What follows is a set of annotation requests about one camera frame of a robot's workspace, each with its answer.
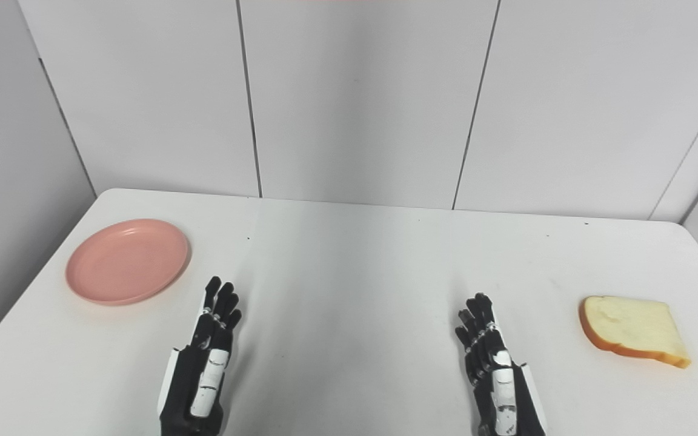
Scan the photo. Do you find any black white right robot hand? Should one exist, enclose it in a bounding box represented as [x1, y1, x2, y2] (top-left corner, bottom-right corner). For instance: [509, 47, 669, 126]
[454, 293, 548, 436]

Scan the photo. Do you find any slice of white bread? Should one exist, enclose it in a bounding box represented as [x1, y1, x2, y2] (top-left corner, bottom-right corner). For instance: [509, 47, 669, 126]
[579, 296, 692, 369]

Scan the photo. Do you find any pink round plate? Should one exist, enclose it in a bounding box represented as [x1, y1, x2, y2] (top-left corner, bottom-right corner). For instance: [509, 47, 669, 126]
[65, 219, 191, 306]

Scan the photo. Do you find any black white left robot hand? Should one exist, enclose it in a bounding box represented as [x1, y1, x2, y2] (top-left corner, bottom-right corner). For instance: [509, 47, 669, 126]
[158, 277, 243, 436]

